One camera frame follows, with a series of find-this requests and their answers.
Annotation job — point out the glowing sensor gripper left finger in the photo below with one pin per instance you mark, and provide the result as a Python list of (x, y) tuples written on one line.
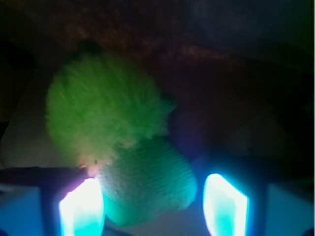
[(38, 201)]

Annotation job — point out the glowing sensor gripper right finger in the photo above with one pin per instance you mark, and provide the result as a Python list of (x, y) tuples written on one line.
[(258, 198)]

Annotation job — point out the light green fuzzy plush animal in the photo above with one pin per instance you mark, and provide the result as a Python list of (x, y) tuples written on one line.
[(98, 104)]

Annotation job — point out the dark green plush ball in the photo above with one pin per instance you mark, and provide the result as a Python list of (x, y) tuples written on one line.
[(146, 181)]

